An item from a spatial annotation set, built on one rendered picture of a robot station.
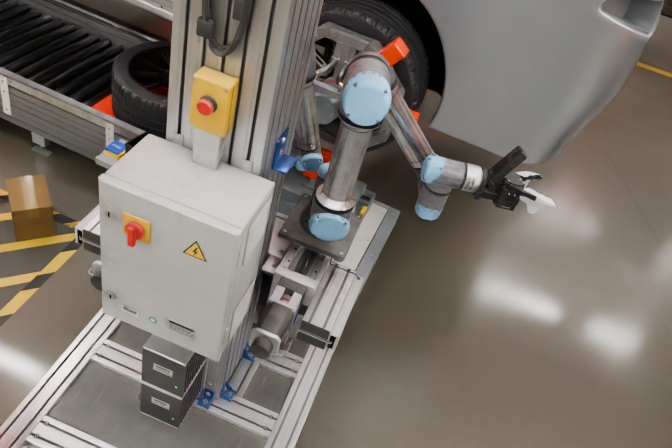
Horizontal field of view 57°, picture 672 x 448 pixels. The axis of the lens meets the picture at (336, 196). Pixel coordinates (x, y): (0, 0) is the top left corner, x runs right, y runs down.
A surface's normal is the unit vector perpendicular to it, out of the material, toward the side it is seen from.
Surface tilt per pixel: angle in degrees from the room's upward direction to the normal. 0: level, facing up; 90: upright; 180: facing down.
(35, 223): 90
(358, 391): 0
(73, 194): 0
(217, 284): 90
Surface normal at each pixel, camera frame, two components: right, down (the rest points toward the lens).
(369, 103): -0.04, 0.53
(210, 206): 0.22, -0.74
